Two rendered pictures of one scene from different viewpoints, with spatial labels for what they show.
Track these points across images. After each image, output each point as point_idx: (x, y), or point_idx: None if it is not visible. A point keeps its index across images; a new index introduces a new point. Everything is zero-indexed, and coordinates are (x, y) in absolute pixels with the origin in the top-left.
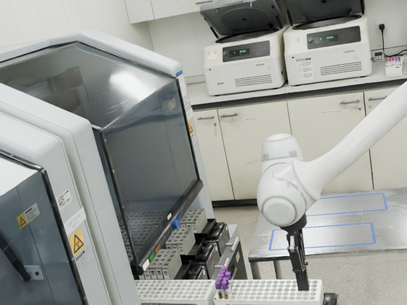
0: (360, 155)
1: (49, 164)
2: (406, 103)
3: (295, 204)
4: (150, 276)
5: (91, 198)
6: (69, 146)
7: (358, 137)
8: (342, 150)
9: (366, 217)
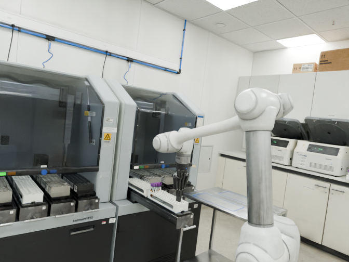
0: (196, 135)
1: (109, 106)
2: (226, 124)
3: (160, 141)
4: (144, 181)
5: (122, 128)
6: (122, 106)
7: (198, 128)
8: (189, 130)
9: (245, 206)
